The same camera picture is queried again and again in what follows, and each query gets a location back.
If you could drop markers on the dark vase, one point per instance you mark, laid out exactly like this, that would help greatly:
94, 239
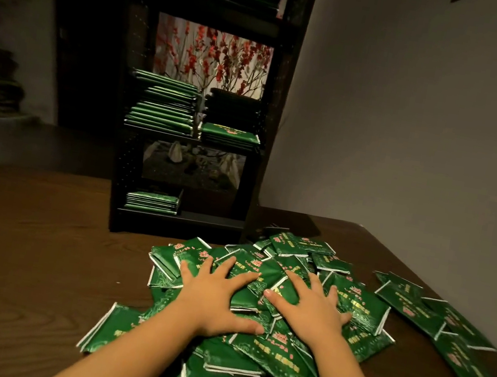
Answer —
5, 84

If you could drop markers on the person's left forearm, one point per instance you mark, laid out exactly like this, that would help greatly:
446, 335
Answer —
139, 358

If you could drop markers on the person's left hand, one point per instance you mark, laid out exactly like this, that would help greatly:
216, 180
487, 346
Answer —
211, 301

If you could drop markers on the pile of green packets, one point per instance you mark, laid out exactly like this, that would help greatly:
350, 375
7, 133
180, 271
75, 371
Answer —
400, 302

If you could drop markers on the person's right hand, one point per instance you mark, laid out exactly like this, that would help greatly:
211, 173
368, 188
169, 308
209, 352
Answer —
313, 316

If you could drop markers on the red berry branches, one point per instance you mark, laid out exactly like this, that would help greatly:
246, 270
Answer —
213, 57

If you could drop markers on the black metal shelf rack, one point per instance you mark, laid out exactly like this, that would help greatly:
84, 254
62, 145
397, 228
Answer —
286, 78

